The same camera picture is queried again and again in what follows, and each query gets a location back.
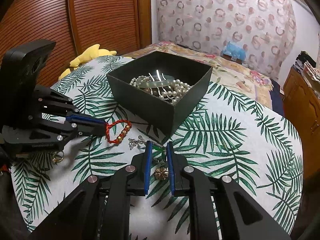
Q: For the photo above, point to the folded clothes stack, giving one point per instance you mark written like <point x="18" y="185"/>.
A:
<point x="305" y="63"/>

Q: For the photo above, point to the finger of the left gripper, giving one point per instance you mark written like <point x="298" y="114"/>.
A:
<point x="86" y="120"/>
<point x="95" y="129"/>

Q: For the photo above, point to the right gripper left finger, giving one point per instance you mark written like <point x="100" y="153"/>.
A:
<point x="99" y="208"/>

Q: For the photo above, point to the patterned wall curtain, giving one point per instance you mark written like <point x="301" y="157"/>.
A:
<point x="264" y="29"/>

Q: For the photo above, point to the yellow pikachu plush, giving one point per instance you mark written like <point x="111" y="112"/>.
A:
<point x="89" y="54"/>

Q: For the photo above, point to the silver chain green pendant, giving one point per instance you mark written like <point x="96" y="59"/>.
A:
<point x="140" y="142"/>

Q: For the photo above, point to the black jewelry box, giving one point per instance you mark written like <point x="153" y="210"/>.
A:
<point x="163" y="107"/>

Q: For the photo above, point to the gold flower brooch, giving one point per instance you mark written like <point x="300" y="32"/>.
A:
<point x="161" y="173"/>

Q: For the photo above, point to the palm leaf tablecloth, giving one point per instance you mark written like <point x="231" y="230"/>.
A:
<point x="226" y="134"/>

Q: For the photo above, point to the wooden louvre wardrobe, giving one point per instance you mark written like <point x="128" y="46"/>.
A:
<point x="120" y="25"/>

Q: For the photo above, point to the pale jade bangle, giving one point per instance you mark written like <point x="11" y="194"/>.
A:
<point x="154" y="81"/>

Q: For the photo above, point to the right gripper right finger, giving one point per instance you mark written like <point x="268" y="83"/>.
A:
<point x="219" y="208"/>

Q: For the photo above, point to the wooden sideboard cabinet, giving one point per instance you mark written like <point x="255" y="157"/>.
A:
<point x="301" y="108"/>

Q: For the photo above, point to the blue plush toy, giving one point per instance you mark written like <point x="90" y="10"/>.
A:
<point x="233" y="53"/>

